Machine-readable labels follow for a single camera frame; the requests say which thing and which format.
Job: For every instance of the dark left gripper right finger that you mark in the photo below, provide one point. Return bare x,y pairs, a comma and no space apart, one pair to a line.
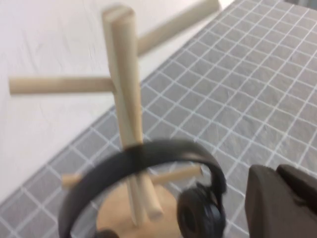
302,188

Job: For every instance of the grey white-grid tablecloth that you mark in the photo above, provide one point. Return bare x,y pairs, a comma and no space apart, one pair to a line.
235,99

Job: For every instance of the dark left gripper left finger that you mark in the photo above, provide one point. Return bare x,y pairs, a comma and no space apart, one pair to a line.
267,210

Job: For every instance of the black on-ear headphones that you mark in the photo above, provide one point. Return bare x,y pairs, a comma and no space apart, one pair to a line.
198,213

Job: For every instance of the wooden branched headphone stand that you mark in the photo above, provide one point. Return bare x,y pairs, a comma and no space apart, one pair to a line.
123,74

